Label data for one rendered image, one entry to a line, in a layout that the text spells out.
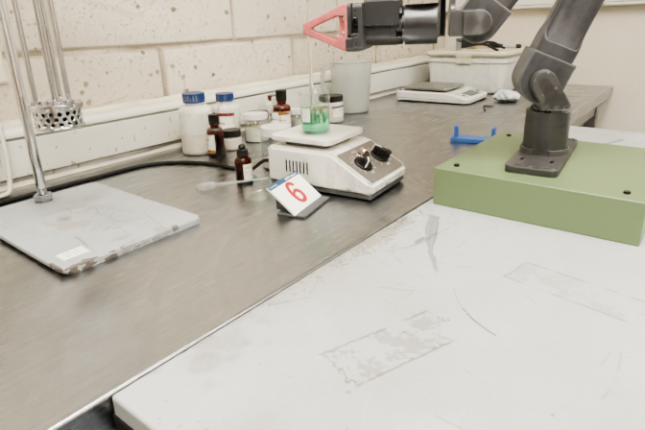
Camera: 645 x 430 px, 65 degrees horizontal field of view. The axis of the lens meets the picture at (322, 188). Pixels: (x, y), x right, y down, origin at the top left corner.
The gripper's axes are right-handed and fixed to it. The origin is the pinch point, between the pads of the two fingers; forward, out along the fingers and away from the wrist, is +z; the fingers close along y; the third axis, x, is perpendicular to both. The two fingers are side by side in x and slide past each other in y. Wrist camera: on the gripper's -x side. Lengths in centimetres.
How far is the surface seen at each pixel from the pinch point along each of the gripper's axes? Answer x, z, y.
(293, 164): 21.2, 3.2, 2.4
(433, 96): 23, -17, -88
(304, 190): 23.8, -0.2, 7.9
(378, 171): 22.1, -10.9, 2.1
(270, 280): 25.7, -2.9, 32.9
